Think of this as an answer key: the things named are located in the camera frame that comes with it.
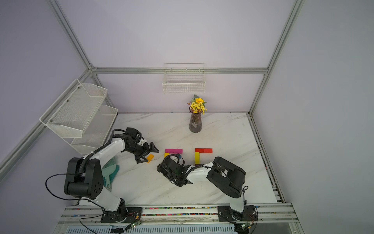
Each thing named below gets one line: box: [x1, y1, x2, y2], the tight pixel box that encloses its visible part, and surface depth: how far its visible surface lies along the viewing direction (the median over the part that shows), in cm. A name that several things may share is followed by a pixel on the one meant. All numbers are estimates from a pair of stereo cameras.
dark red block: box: [194, 148, 205, 154], surface depth 100 cm
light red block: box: [203, 148, 213, 154], surface depth 100 cm
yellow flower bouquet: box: [186, 94, 208, 116], surface depth 93 cm
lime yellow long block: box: [194, 152, 201, 165], surface depth 95 cm
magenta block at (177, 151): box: [170, 148, 184, 154], surface depth 101 cm
